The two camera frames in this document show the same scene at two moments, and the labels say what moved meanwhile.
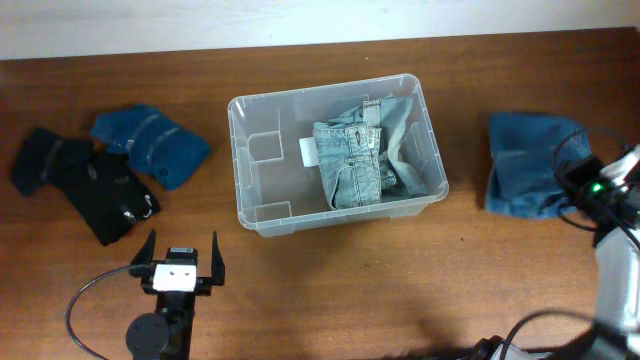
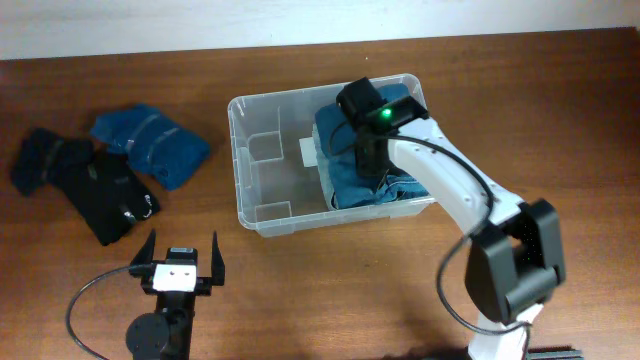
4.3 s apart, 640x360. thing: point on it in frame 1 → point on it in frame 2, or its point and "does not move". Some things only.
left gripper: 141,263 does not move
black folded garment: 102,189 does not move
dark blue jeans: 531,153 → 351,189
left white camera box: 171,277 does not move
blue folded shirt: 153,141 does not move
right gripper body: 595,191 → 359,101
